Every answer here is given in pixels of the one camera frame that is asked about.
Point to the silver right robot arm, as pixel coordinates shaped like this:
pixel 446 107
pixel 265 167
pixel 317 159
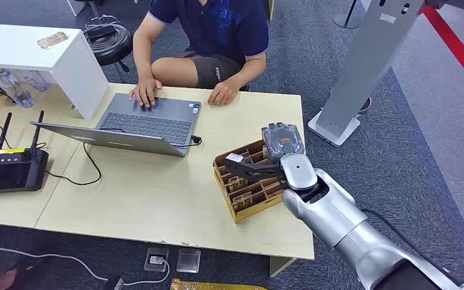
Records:
pixel 336 218

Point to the black round stool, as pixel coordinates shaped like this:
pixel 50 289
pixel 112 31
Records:
pixel 112 46

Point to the patterned card on shelf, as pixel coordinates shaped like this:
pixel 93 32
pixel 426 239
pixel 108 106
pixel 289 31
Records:
pixel 52 40

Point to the person's left forearm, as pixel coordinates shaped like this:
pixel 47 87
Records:
pixel 248 72

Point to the silver floor socket box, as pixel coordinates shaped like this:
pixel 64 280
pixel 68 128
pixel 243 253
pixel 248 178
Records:
pixel 156 259
pixel 188 260

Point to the grey metal floor stand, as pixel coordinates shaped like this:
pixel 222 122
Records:
pixel 368 60

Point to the black remote controller with antennas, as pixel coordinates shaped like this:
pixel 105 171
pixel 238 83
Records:
pixel 12 172

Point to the clear plastic bottle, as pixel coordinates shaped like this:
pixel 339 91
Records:
pixel 36 80
pixel 14 90

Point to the person's left hand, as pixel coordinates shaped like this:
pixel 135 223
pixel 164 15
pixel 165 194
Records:
pixel 223 94

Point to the round pole base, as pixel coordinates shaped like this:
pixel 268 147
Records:
pixel 346 20

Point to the wooden card organizer box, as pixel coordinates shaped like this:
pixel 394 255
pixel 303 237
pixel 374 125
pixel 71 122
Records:
pixel 252 200

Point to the person's hand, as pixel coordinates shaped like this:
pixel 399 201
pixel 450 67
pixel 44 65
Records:
pixel 146 91
pixel 223 94

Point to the gold foil sheet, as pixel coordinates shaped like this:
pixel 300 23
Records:
pixel 216 286

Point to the gold patterned card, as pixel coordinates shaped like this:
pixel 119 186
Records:
pixel 242 201
pixel 238 183

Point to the black power adapter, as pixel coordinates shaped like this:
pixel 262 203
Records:
pixel 100 31

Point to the person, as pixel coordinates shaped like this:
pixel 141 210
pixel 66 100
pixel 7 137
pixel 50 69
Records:
pixel 216 28

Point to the grey open laptop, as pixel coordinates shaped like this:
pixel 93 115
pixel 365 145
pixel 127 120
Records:
pixel 148 124

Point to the person's right forearm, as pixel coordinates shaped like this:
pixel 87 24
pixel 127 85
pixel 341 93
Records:
pixel 142 60

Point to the person's right hand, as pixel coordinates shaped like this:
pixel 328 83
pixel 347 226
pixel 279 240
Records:
pixel 146 91

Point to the white desk riser shelf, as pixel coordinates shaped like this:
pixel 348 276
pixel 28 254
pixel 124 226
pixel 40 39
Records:
pixel 76 68

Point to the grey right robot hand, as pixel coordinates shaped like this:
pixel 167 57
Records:
pixel 282 140

